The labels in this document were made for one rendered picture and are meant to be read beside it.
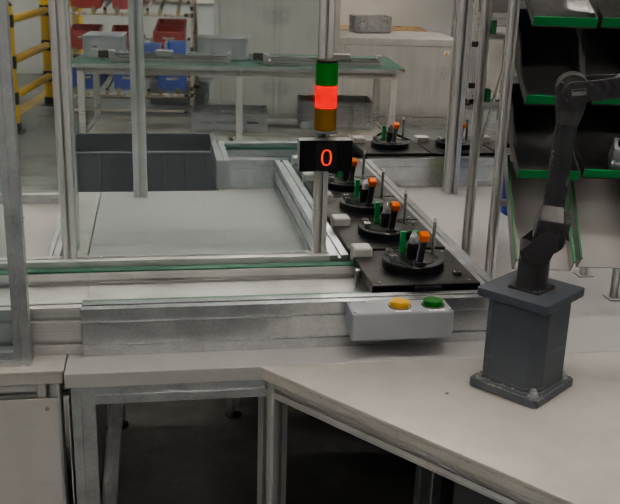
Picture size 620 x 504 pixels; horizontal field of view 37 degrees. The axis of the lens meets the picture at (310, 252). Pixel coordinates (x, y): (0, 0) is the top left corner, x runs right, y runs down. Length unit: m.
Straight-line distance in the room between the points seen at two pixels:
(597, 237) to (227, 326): 0.87
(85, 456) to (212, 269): 0.51
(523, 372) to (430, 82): 7.86
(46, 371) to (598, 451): 1.02
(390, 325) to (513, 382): 0.27
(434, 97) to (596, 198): 7.34
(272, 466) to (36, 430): 0.48
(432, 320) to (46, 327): 0.77
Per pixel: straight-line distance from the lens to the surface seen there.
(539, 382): 1.76
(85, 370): 1.85
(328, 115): 2.07
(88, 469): 1.95
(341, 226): 2.38
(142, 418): 3.49
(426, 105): 9.52
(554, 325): 1.74
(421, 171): 3.30
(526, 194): 2.18
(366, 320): 1.85
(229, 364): 1.85
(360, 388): 1.77
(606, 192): 2.26
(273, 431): 1.90
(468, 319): 1.99
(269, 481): 1.97
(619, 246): 2.20
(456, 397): 1.76
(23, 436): 1.93
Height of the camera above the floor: 1.64
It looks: 18 degrees down
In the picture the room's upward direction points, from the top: 2 degrees clockwise
